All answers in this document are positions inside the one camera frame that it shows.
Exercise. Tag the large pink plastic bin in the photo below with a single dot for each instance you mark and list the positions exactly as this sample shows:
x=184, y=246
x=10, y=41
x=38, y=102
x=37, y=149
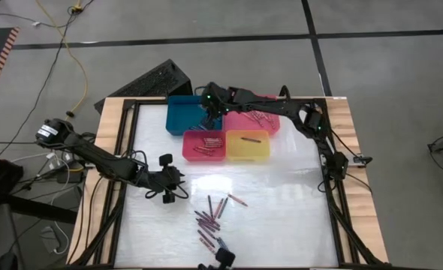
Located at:
x=236, y=122

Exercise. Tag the small yellow plastic bin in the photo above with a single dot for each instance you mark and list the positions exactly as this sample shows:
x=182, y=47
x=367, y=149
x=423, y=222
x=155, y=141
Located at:
x=244, y=152

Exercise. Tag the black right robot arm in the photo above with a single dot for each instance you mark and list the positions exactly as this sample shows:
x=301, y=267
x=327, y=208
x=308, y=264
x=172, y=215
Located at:
x=281, y=108

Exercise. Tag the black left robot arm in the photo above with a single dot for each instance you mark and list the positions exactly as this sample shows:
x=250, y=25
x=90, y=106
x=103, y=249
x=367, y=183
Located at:
x=94, y=157

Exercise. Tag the white power strip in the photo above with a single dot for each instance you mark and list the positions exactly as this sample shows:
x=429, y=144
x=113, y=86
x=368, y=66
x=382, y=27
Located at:
x=36, y=23

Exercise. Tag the large blue plastic bin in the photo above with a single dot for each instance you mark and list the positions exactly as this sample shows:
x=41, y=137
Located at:
x=180, y=112

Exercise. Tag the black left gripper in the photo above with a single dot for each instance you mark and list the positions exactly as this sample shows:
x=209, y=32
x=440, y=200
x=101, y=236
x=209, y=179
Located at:
x=163, y=180

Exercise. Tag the wooden table edge board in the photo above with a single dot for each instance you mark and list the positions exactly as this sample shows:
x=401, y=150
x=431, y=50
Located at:
x=341, y=112
x=109, y=120

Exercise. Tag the black table frame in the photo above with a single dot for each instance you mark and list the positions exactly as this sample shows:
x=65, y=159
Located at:
x=150, y=101

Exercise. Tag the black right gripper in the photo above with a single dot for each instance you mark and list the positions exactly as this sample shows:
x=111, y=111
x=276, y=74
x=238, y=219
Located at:
x=219, y=99

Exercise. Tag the silver arm base bracket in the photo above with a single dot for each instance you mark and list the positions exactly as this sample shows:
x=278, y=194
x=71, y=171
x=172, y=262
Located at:
x=361, y=160

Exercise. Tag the small pink plastic bin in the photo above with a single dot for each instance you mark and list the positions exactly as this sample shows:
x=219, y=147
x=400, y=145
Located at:
x=191, y=144

